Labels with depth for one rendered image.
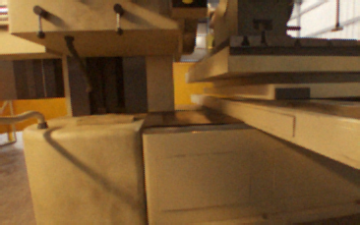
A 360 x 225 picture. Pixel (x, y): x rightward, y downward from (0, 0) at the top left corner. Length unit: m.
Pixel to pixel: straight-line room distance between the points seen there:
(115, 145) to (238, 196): 0.71
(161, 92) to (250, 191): 0.95
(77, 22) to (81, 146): 0.58
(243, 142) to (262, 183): 0.27
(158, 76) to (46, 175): 0.99
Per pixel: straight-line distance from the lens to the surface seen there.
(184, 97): 3.30
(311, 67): 0.95
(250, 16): 0.88
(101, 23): 0.95
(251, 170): 1.11
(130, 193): 1.06
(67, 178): 1.11
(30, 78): 1.84
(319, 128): 0.64
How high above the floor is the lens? 0.79
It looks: 7 degrees down
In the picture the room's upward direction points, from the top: 2 degrees counter-clockwise
